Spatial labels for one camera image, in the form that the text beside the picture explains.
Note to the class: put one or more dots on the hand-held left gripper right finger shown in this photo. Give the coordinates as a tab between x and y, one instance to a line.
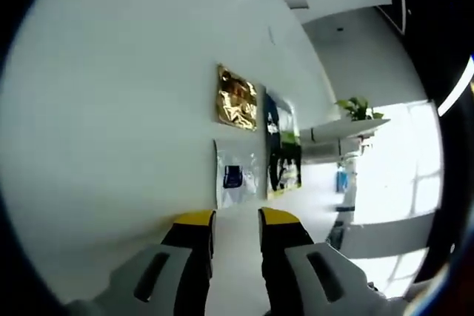
281	249

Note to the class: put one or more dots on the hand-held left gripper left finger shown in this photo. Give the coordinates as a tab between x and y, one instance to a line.
192	253

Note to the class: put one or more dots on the clear blue print skincare sachet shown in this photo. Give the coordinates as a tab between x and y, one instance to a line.
237	179

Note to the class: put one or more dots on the green black skincare packet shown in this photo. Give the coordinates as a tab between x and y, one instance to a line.
283	160

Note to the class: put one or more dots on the gold foil skincare sachet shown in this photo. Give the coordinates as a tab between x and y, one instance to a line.
237	101

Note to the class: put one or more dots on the white side desk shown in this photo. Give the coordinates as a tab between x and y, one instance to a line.
344	129

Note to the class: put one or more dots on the potted green plant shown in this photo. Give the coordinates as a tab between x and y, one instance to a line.
357	107

